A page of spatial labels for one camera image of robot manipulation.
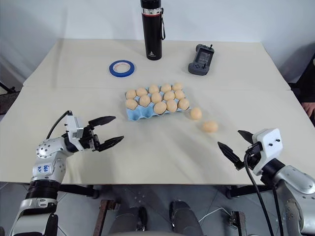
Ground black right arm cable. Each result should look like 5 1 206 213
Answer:
243 147 283 236

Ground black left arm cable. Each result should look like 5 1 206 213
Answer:
46 110 74 140

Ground black thermos bottle with strap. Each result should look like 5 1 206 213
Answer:
140 0 165 60

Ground grey handheld controller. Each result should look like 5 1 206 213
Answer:
188 43 215 76

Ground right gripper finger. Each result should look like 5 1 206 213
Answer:
237 130 253 145
217 141 245 171

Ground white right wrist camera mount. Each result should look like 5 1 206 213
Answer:
252 128 284 176

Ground blue tape roll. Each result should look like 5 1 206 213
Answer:
109 59 136 78

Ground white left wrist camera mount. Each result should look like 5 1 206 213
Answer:
64 112 86 152

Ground black stand legs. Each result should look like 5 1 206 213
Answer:
0 80 21 117

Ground person in dark clothes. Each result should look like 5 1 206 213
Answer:
287 52 315 104

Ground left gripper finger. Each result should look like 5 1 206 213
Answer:
88 116 117 130
97 135 125 151

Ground bystander bare hand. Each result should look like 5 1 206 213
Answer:
302 101 315 115

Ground dark rounded shape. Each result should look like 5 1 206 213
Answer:
117 206 149 234
169 200 200 236

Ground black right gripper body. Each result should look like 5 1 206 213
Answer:
243 141 263 173

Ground white floor cable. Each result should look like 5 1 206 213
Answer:
196 207 232 222

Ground blue egg carton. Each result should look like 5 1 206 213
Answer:
125 83 191 122

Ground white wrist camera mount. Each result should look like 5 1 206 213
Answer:
252 128 284 176
64 112 86 152

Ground black table leg with caster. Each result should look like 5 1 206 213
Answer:
58 184 100 200
225 184 273 199

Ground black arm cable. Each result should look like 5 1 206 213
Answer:
46 110 74 140
243 147 283 236

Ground rusty metal bracket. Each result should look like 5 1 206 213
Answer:
229 210 248 236
94 199 119 236

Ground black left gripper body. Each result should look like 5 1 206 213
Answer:
80 125 102 152

